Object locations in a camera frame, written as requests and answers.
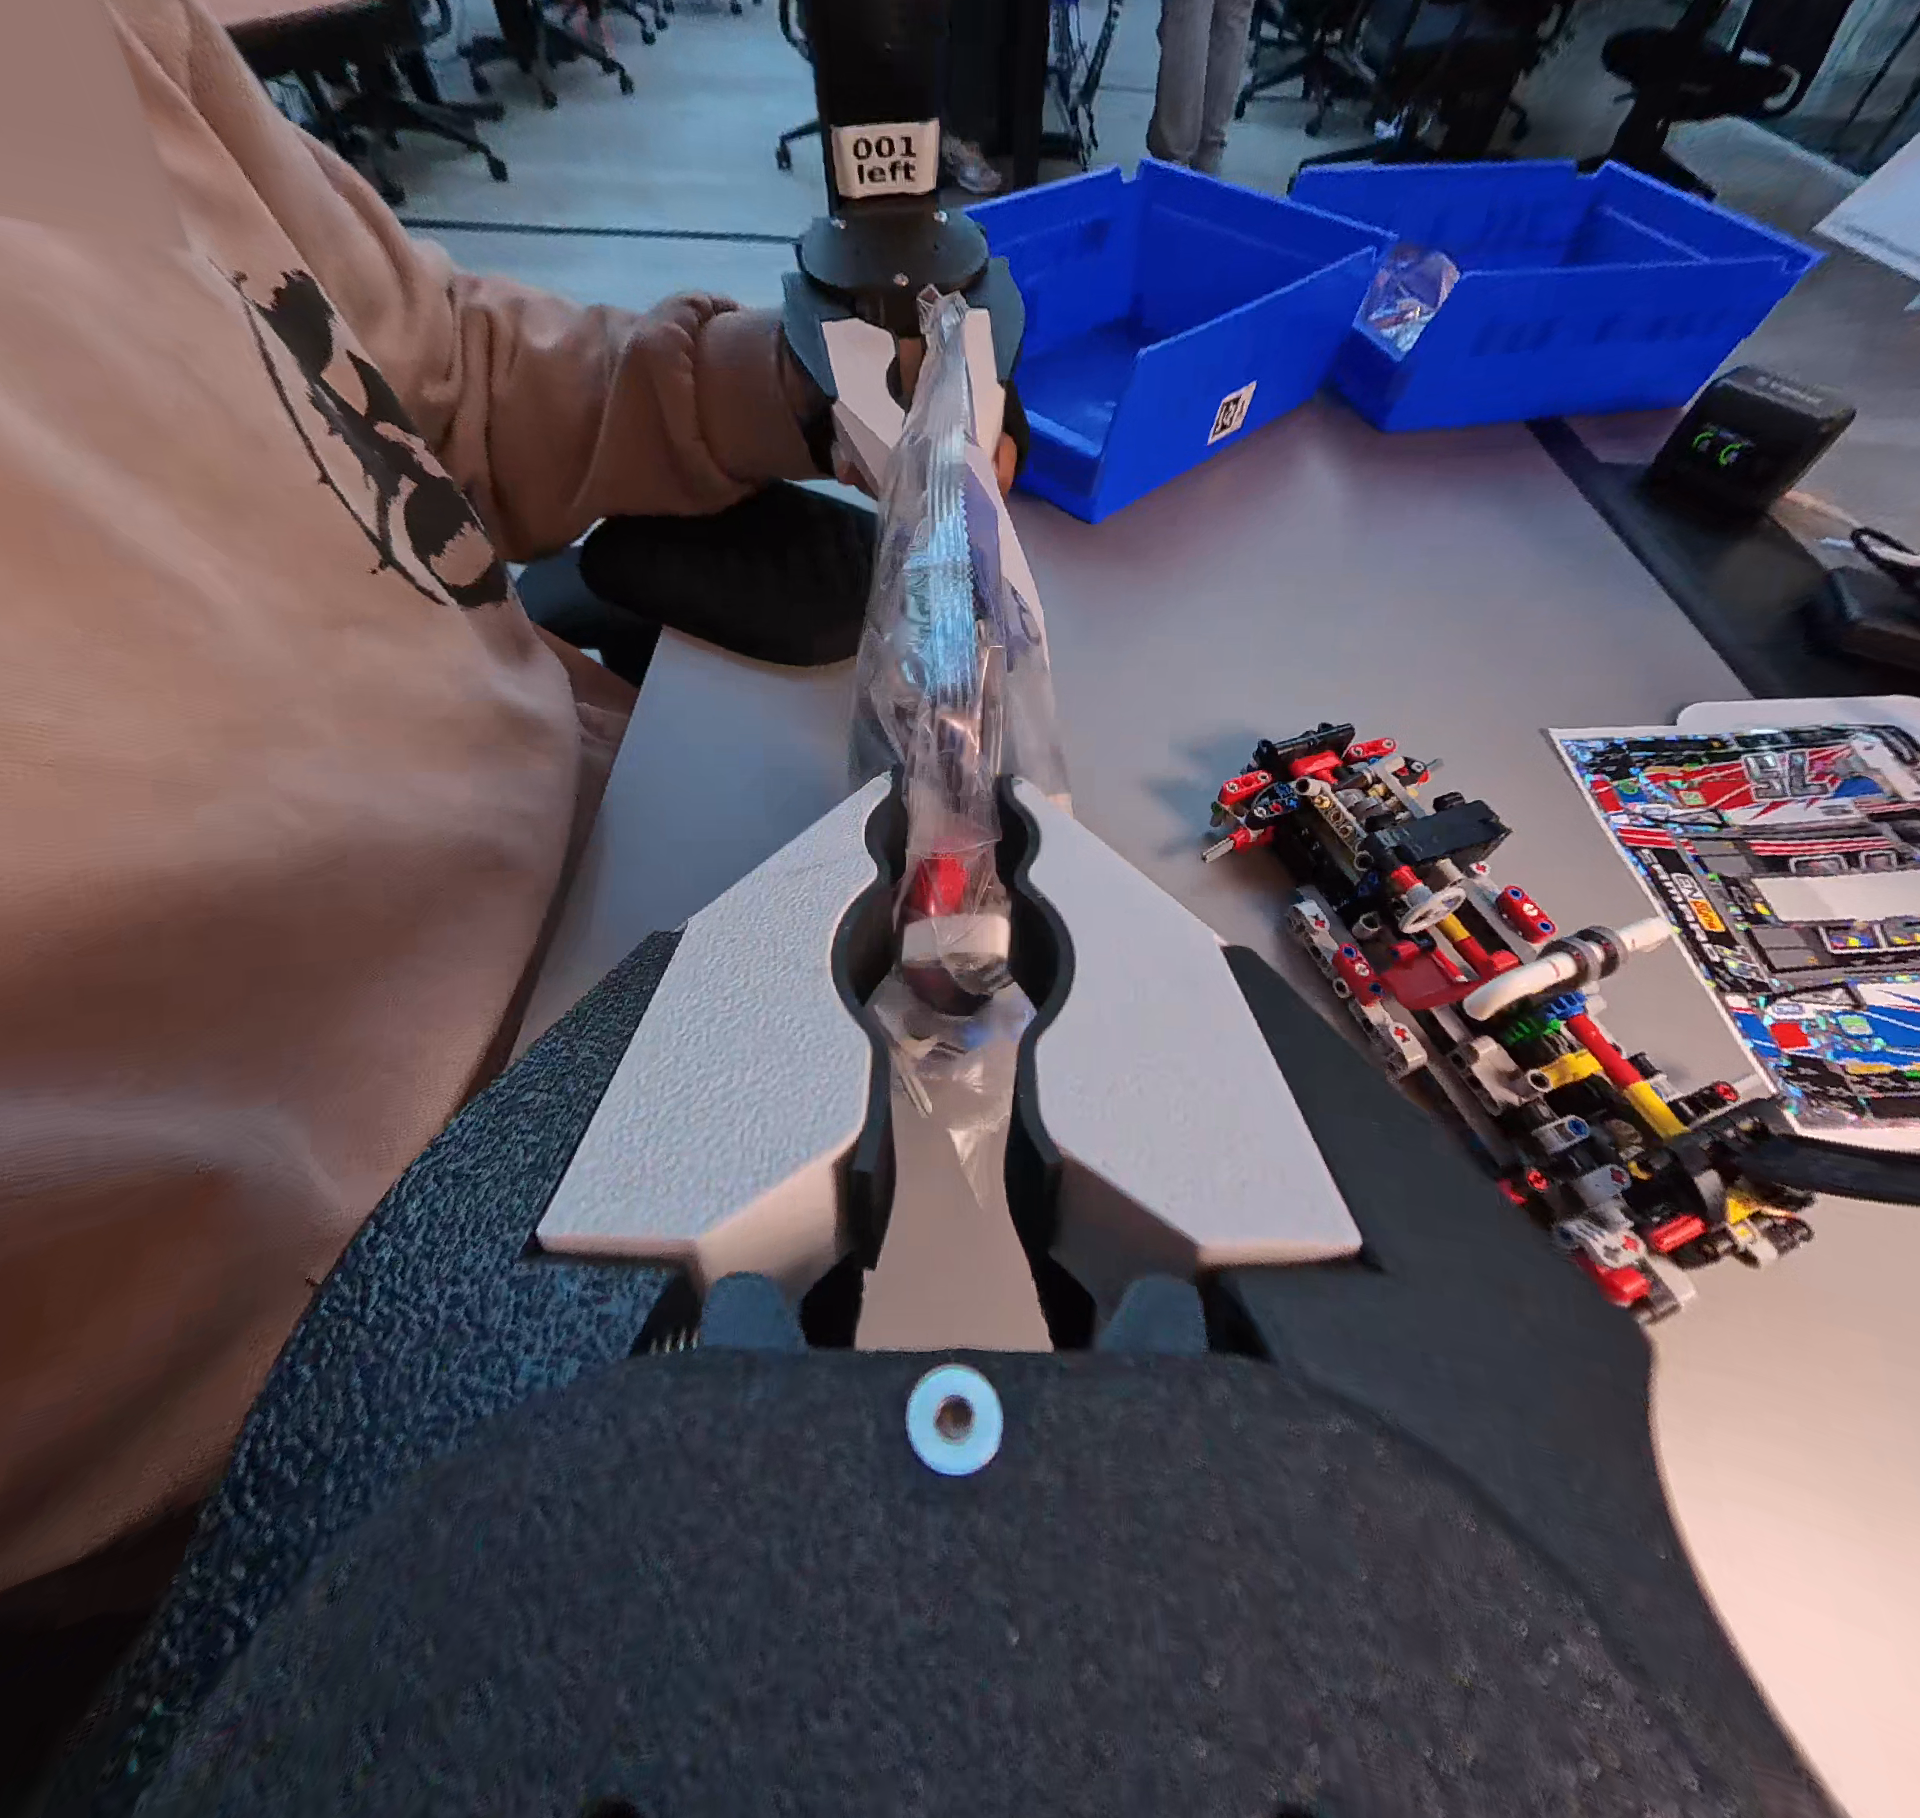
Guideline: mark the clear plastic wrap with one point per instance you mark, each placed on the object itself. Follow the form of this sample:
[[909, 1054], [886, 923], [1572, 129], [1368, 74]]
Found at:
[[1407, 298]]

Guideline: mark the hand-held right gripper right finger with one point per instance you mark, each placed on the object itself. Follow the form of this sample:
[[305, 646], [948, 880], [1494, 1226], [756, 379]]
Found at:
[[1186, 1100]]

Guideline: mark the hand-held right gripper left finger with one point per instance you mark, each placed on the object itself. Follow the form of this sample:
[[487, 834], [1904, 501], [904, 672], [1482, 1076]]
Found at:
[[718, 1100]]

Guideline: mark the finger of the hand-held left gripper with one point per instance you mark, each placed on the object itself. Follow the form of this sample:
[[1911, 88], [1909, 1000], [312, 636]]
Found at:
[[982, 359], [865, 379]]

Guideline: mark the person's left hand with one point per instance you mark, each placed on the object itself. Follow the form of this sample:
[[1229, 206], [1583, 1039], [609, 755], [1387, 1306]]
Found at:
[[1007, 462]]

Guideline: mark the group of black office chairs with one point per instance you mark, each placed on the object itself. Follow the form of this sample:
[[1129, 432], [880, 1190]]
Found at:
[[405, 93]]

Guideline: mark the grey lego steering wheel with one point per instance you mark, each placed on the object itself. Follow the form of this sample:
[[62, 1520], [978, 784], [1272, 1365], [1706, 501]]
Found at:
[[1445, 908]]

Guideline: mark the clear bag of lego parts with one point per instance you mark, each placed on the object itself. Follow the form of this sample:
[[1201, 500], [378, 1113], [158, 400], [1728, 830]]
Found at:
[[943, 620]]

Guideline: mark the holographic sticker sheet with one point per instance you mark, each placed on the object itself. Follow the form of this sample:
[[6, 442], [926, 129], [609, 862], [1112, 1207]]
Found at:
[[1788, 921]]

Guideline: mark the red lego seat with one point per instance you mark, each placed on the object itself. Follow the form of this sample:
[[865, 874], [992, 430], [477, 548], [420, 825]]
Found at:
[[1413, 974]]

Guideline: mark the blue bin with white tag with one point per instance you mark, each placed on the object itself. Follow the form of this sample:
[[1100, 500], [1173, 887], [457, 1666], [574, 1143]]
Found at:
[[1168, 348]]

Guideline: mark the lego car chassis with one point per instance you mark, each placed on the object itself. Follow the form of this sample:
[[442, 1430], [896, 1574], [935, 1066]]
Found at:
[[1500, 1039]]

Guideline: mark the black power adapter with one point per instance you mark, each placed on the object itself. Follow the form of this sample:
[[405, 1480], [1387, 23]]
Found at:
[[1867, 620]]

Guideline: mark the black power bank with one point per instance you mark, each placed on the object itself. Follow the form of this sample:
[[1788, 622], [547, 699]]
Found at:
[[1745, 438]]

